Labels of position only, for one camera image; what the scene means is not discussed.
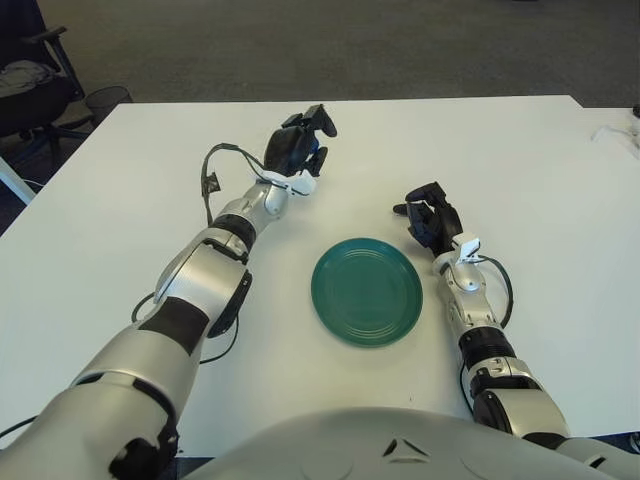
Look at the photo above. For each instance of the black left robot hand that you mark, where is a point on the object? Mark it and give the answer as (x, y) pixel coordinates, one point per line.
(290, 147)

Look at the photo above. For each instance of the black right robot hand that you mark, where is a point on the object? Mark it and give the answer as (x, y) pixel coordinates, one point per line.
(437, 222)

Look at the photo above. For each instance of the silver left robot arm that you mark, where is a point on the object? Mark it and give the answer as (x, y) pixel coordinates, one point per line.
(200, 270)

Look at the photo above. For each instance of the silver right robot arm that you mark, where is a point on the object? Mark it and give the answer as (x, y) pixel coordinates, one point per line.
(475, 315)

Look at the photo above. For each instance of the green round plate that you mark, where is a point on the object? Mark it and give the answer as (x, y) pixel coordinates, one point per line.
(367, 292)

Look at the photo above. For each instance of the black mesh wastebasket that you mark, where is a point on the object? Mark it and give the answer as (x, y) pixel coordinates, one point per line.
(110, 102)

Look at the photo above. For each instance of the grey robot torso shell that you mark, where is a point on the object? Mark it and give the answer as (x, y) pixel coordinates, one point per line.
(400, 445)

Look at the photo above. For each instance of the black office chair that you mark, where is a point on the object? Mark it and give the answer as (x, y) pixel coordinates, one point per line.
(30, 105)

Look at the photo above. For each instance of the white table leg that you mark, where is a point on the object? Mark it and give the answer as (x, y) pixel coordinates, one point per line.
(15, 180)

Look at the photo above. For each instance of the grey cloth on chair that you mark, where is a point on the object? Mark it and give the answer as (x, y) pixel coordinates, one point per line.
(22, 75)

